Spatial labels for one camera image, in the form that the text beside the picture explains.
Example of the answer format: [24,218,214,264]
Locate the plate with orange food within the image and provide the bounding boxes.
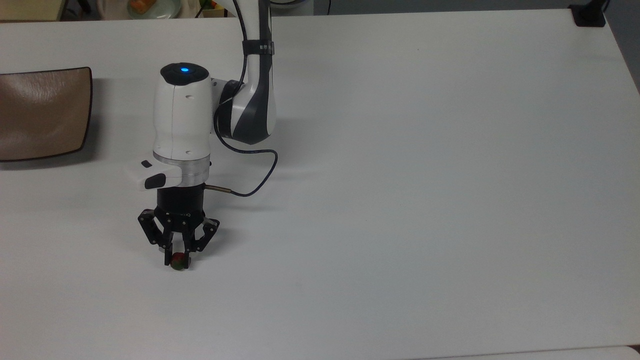
[126,0,180,20]

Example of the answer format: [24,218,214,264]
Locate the brown square ceramic plate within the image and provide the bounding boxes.
[0,66,94,162]

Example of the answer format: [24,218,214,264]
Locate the wooden board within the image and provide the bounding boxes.
[0,0,68,22]

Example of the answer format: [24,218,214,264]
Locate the black table clamp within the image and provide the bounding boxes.
[570,0,609,27]

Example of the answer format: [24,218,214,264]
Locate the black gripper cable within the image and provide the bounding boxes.
[205,0,279,197]

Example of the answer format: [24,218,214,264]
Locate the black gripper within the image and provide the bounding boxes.
[138,185,221,267]

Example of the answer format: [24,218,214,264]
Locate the black cable strap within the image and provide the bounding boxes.
[242,40,276,56]

